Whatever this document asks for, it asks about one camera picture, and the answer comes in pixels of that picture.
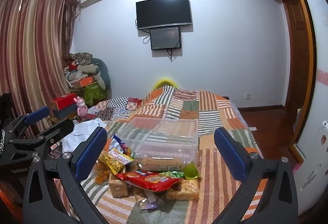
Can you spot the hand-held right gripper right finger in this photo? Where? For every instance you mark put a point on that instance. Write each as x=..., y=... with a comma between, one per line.
x=229, y=152

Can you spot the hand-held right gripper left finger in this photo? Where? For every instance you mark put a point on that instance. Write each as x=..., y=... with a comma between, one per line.
x=91, y=152

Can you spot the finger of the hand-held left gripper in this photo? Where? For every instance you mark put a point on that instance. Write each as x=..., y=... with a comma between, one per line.
x=38, y=113
x=64, y=126

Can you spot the yellow snack packet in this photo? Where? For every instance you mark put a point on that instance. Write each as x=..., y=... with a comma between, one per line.
x=115, y=162

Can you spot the green jelly cup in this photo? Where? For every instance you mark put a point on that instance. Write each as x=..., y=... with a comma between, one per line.
x=191, y=171

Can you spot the tan cracker pack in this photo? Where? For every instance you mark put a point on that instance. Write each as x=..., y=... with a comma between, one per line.
x=117, y=186

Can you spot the red snack bag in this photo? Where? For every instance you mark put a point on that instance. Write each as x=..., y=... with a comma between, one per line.
x=148, y=179

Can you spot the long brown biscuit packet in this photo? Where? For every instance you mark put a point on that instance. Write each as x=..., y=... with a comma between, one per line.
x=158, y=162

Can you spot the clear plastic container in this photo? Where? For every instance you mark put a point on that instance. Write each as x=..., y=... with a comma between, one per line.
x=158, y=137

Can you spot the dark grey box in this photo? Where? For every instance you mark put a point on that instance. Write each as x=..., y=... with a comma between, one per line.
x=64, y=112

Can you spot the white cloth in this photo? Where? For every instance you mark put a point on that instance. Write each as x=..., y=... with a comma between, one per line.
x=82, y=130

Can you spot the red flat box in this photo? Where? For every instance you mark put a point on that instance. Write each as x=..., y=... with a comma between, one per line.
x=64, y=101

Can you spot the orange snack bag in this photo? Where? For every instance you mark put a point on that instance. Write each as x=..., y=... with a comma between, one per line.
x=101, y=175

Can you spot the pink plush toy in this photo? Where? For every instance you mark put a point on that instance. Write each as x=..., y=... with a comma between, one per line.
x=82, y=107

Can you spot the blue striped snack packet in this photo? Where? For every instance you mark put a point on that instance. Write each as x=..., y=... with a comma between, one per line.
x=119, y=143

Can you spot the striped patchwork blanket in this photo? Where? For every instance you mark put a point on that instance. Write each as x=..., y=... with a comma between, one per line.
x=217, y=111

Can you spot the orange cardboard box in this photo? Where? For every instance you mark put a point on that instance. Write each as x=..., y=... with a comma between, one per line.
x=83, y=82

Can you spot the checkered patchwork quilt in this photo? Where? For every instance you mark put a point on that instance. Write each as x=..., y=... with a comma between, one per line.
x=115, y=107

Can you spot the clear biscuit pack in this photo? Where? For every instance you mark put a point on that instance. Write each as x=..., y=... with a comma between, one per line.
x=184, y=189

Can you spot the green snack packet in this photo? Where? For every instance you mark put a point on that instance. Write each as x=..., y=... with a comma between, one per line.
x=174, y=174

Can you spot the striped red curtain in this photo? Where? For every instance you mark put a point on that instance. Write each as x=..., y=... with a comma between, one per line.
x=30, y=47

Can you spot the patterned dark pillow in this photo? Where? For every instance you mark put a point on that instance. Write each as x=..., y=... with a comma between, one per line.
x=80, y=58

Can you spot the clear packet with purple end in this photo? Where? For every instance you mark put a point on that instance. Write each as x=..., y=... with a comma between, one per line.
x=146, y=198

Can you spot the yellow round object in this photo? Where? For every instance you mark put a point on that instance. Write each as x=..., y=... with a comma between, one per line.
x=165, y=82

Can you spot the white cabinet with stickers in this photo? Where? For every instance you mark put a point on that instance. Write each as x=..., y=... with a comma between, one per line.
x=317, y=101

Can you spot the small black monitor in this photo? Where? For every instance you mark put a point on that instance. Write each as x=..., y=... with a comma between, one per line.
x=165, y=38

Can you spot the large black television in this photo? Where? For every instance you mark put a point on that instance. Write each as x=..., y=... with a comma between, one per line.
x=164, y=12

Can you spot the wooden door frame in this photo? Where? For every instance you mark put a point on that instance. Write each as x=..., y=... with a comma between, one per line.
x=299, y=47

